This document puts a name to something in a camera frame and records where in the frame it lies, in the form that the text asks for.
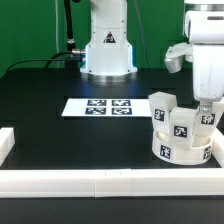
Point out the white tag sheet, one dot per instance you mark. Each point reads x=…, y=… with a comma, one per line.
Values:
x=77, y=107

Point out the white left fence bar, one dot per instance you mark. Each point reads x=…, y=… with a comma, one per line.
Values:
x=7, y=141

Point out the white right fence bar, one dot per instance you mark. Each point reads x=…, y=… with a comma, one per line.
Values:
x=218, y=147

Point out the white fence bar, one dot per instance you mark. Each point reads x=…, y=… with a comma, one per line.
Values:
x=7, y=141
x=218, y=147
x=111, y=183

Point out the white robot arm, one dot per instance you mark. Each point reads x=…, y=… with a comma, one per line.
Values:
x=109, y=54

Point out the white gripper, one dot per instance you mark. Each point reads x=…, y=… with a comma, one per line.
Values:
x=208, y=75

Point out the black vertical pole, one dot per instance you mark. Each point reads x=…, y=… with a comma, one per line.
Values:
x=70, y=40

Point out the white front fence bar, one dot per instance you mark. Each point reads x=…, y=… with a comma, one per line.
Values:
x=111, y=183

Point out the white round stool seat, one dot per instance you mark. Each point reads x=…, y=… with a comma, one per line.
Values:
x=182, y=155

